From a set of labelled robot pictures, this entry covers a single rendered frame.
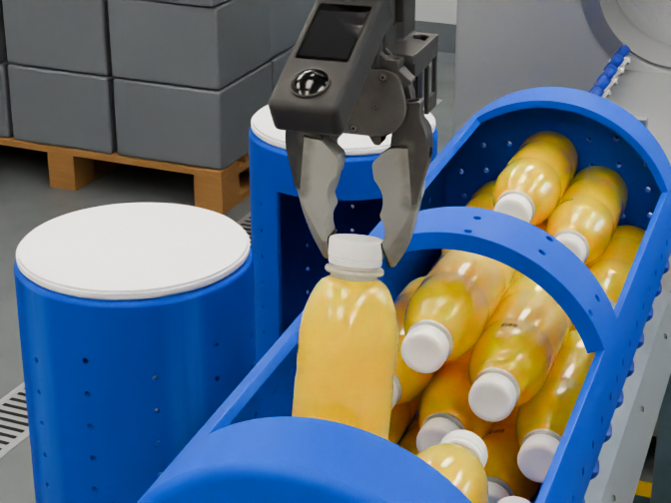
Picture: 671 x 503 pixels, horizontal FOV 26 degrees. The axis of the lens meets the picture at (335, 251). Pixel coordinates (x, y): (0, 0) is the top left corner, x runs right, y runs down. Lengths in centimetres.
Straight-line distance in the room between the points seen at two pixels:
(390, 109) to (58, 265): 81
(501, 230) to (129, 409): 59
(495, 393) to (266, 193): 97
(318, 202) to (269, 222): 115
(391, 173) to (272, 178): 115
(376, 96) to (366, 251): 11
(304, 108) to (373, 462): 23
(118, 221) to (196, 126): 279
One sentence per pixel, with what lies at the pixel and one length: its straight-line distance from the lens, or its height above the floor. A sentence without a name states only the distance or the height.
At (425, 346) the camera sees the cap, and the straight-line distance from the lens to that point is 122.
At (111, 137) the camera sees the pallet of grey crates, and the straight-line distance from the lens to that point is 478.
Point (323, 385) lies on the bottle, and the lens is 100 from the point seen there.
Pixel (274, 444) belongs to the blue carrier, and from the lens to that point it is 93.
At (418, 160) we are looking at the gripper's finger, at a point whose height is 139.
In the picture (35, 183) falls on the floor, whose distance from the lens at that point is 501.
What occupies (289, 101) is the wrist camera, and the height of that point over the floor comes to 145.
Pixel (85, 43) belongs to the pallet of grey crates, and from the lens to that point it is 473.
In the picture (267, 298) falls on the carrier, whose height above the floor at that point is 78.
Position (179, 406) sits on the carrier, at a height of 89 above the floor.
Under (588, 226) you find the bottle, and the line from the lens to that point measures 154.
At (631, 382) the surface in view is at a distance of 169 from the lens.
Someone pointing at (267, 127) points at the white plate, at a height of 104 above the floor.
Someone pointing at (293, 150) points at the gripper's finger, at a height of 138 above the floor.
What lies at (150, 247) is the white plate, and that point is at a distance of 174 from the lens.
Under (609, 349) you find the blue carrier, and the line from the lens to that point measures 128.
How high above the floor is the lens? 171
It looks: 23 degrees down
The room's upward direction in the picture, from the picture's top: straight up
